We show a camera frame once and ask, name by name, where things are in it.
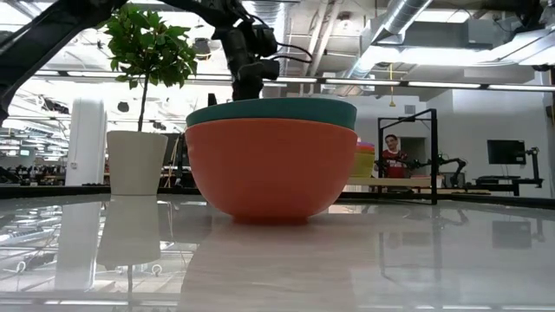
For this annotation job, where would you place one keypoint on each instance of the large teal bowl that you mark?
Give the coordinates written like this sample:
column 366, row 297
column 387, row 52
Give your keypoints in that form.
column 273, row 110

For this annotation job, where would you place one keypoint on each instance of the large coral orange bowl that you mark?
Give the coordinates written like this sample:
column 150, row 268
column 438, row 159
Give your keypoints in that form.
column 271, row 169

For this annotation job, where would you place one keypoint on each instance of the small orange bowl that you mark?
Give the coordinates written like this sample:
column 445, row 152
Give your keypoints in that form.
column 366, row 148

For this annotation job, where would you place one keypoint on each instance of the small green bowl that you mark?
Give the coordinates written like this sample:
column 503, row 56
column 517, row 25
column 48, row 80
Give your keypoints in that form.
column 365, row 153

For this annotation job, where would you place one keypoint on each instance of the small yellow bowl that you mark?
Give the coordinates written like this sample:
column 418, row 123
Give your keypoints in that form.
column 363, row 167

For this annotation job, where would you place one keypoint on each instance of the background black robot arm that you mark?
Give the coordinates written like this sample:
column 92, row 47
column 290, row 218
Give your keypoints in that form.
column 451, row 164

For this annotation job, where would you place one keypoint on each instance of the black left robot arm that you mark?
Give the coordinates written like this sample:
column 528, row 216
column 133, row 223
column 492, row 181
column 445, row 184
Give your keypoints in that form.
column 43, row 34

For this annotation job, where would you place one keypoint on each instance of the green leafy plant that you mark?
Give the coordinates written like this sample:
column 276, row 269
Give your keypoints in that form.
column 149, row 47

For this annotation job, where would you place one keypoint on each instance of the ceiling strip light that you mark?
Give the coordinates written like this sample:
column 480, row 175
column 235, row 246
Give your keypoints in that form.
column 442, row 84
column 362, row 82

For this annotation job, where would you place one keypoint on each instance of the white plant pot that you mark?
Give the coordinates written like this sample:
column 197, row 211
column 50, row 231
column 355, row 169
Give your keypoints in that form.
column 136, row 164

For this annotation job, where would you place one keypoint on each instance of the person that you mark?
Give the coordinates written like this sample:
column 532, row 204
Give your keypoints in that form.
column 393, row 162

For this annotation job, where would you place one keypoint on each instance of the black computer monitor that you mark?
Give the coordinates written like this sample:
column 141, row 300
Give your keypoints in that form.
column 506, row 151

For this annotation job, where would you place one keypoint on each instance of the black background desk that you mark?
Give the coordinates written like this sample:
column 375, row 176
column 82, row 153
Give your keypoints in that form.
column 507, row 181

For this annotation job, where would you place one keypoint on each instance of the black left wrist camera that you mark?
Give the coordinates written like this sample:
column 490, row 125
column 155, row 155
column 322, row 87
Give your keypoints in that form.
column 264, row 41

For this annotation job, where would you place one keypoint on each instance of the silver ceiling air duct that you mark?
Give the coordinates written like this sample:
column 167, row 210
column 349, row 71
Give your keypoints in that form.
column 390, row 26

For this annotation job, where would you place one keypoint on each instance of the wooden shelf with black frame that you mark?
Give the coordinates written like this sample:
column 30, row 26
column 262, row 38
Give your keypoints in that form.
column 390, row 182

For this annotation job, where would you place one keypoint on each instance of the black aluminium table frame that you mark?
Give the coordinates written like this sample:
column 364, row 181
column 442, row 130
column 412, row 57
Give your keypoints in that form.
column 43, row 192

